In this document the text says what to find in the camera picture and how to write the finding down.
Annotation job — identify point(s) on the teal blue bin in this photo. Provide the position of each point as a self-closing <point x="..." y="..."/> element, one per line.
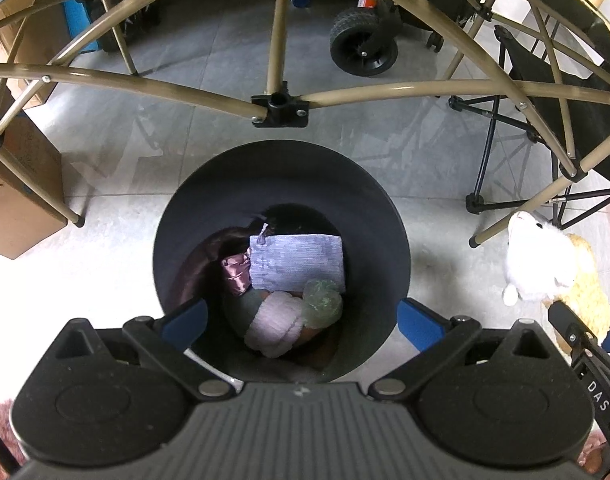
<point x="77" y="15"/>

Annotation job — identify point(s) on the grey soft pad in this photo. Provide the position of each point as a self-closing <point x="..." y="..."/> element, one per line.
<point x="242" y="310"/>

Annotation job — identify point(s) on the black folding chair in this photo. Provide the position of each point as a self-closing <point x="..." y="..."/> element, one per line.
<point x="550" y="85"/>

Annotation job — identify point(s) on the cardboard box with liner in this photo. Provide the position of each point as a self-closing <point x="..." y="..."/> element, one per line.
<point x="20" y="210"/>

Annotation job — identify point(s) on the purple satin cloth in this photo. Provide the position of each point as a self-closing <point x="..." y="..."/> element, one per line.
<point x="235" y="275"/>

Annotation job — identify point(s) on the green crinkled plastic bag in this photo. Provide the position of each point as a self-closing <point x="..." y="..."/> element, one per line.
<point x="324" y="302"/>

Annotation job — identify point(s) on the lilac fluffy towel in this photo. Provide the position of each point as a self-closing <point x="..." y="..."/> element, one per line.
<point x="277" y="322"/>

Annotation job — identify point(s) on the tan folding table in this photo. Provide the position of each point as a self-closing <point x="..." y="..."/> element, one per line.
<point x="280" y="60"/>

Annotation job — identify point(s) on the black wagon wheel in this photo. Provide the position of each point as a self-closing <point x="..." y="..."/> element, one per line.
<point x="342" y="30"/>

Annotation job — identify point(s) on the white orange plush hamster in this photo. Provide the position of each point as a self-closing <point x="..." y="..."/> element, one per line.
<point x="535" y="255"/>

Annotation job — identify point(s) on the black round waste bin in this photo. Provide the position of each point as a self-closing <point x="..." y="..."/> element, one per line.
<point x="285" y="180"/>

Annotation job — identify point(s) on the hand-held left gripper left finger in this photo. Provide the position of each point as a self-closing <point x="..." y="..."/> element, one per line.
<point x="185" y="322"/>

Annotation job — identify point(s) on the lavender cloth pouch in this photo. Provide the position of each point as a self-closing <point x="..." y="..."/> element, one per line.
<point x="297" y="262"/>

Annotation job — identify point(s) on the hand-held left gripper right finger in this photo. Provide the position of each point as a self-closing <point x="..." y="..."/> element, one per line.
<point x="420" y="325"/>

